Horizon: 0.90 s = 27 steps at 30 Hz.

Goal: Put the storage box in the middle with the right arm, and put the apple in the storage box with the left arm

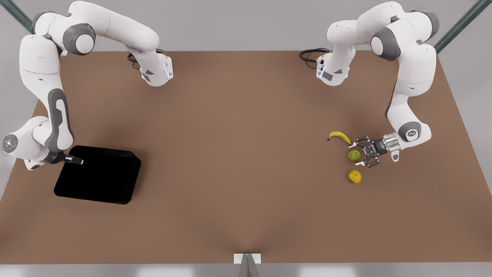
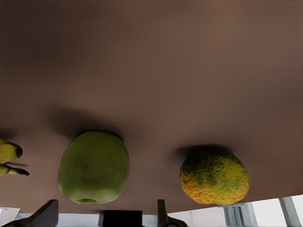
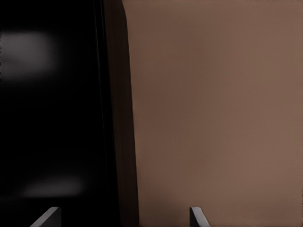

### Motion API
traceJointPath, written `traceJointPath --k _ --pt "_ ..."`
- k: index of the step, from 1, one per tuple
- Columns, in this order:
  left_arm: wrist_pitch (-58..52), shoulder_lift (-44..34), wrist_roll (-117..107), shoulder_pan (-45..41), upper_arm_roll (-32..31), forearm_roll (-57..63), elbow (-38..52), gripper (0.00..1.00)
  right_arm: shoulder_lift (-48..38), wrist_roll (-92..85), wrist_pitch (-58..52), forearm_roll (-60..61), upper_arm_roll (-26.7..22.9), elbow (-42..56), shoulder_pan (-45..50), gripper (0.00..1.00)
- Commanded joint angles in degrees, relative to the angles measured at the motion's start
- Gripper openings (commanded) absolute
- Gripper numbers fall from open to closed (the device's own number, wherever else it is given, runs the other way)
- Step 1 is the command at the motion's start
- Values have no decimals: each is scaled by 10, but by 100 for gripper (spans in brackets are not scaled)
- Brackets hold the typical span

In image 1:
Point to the green apple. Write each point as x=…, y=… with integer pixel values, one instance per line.
x=354, y=155

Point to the yellow banana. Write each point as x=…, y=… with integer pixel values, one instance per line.
x=340, y=135

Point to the yellow orange fruit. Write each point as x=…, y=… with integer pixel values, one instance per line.
x=354, y=176

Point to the black storage box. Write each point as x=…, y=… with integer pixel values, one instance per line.
x=98, y=175

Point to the silver frame post with foot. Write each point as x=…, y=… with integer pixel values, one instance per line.
x=246, y=265

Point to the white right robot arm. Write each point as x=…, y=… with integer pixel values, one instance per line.
x=38, y=65

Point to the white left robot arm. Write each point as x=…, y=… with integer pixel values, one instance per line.
x=411, y=65

